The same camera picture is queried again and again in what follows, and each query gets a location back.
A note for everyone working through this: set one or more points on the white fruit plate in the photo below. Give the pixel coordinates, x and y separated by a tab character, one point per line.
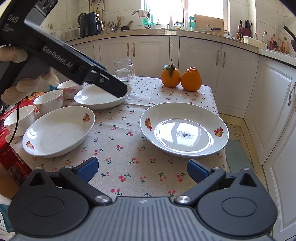
96	98
184	130

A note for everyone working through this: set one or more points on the white floral bowl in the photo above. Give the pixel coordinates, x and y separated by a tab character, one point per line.
70	88
49	101

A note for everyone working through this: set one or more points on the large white plate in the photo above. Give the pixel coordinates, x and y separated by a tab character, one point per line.
58	132

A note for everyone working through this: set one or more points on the white base cabinets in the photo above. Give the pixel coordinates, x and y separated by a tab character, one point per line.
254	94

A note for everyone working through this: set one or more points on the kitchen faucet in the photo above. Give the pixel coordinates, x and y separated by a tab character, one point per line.
142	13

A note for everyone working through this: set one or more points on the cherry print tablecloth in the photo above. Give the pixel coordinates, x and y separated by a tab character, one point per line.
129	165

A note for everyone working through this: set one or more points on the wooden cutting board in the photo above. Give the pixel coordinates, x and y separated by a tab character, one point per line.
209	25

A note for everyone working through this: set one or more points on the green floor mat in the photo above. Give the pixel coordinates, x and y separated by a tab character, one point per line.
236	156

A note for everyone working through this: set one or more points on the glass water mug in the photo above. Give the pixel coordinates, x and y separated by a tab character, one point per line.
124	69

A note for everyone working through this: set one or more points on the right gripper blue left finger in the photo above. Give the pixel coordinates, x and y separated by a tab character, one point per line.
77	178

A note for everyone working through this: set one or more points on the knife block with knives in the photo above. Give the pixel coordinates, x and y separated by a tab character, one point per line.
246	28

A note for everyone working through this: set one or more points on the black air fryer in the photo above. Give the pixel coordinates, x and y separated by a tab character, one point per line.
90	24

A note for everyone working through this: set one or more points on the red printed carton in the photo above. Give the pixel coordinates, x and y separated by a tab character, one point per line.
10	161

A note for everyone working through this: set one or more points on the orange with leaf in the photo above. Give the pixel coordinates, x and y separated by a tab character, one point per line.
170	76

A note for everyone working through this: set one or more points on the left gloved hand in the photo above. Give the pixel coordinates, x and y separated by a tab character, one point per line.
25	85

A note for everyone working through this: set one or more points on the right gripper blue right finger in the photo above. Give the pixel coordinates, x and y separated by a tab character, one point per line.
207	180

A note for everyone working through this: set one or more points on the bumpy orange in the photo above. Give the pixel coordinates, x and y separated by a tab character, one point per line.
191	80

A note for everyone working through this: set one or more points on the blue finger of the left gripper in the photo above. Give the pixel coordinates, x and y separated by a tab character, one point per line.
108	83
93	65

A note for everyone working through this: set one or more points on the white tray on counter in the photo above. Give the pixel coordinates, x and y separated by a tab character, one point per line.
255	42

